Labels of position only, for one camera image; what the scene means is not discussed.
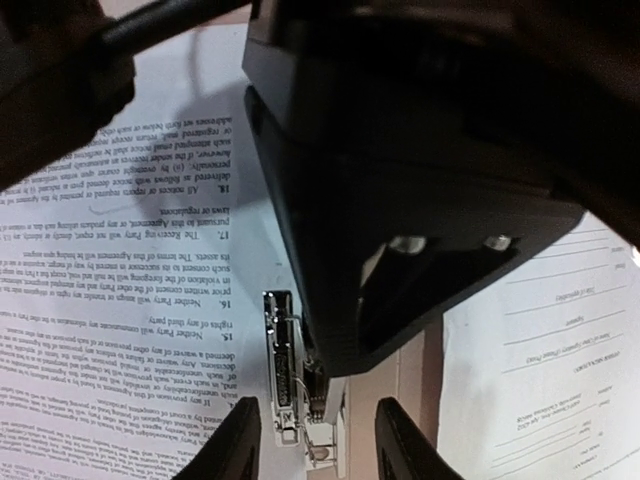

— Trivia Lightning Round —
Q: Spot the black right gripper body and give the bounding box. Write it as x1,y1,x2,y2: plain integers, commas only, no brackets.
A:
1,1,639,243

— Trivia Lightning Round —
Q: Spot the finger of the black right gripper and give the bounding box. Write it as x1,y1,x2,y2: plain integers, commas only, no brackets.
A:
245,88,583,377

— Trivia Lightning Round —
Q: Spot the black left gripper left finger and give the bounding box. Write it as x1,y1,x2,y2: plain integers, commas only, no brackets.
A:
173,397,261,480

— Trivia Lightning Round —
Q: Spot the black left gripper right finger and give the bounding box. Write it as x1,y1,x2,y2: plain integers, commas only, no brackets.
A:
375,397,462,480

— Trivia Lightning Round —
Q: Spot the pink paper folder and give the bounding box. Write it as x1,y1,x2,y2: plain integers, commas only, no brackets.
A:
347,318,443,479

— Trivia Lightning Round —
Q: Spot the white paper stack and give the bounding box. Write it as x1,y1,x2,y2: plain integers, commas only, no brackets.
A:
1,25,292,479

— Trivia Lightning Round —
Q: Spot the metal folder clip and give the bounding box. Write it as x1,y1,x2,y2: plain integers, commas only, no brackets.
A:
263,290,348,479

